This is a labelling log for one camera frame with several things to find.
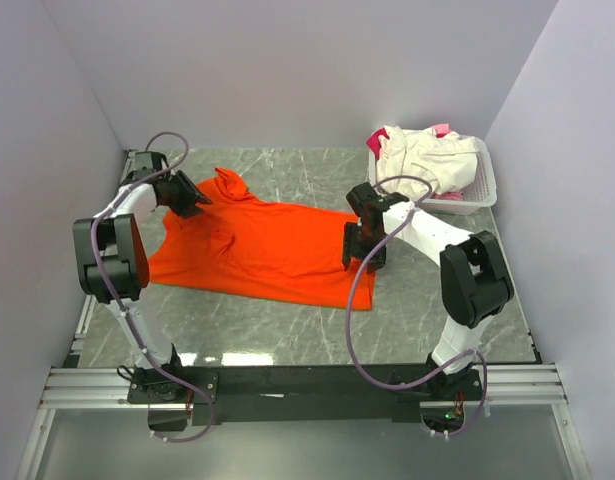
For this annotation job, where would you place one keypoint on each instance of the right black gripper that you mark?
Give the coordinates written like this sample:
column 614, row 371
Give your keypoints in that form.
column 350, row 245

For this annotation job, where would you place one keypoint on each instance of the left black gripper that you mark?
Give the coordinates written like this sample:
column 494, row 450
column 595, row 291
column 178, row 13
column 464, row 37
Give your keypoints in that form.
column 192, row 196

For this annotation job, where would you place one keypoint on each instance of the orange t shirt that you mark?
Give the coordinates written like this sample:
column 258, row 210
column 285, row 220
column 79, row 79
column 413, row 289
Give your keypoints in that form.
column 241, row 245

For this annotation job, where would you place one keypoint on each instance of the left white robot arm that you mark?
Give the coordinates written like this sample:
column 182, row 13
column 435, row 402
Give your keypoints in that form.
column 112, row 264

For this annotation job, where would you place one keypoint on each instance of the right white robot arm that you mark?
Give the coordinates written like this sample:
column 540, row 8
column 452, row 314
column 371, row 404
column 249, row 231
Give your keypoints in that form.
column 474, row 278

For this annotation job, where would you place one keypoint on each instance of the pink garment in basket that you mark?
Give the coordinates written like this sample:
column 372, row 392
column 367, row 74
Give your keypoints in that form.
column 377, row 137

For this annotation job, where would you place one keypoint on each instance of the cream white t shirt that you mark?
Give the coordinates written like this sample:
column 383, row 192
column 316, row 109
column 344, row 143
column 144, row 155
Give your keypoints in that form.
column 422, row 160

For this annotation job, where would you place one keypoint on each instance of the white plastic laundry basket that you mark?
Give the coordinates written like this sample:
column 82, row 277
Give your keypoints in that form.
column 481, row 193

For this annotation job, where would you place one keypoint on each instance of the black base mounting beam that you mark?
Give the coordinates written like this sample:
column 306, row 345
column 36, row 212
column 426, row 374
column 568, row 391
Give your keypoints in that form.
column 231, row 394

